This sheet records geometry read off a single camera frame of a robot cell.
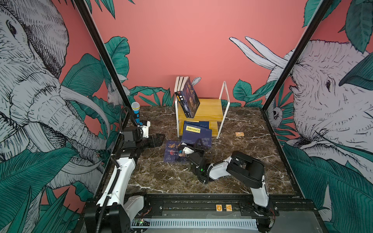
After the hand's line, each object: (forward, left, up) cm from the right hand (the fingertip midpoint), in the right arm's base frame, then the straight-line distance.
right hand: (200, 138), depth 85 cm
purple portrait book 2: (-3, +18, -12) cm, 22 cm away
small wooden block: (+13, -30, -14) cm, 35 cm away
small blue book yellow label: (+4, +5, -1) cm, 7 cm away
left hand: (-1, +24, +7) cm, 25 cm away
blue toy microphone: (+16, +40, +10) cm, 44 cm away
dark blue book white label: (+16, -4, -6) cm, 18 cm away
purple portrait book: (+20, +5, +15) cm, 26 cm away
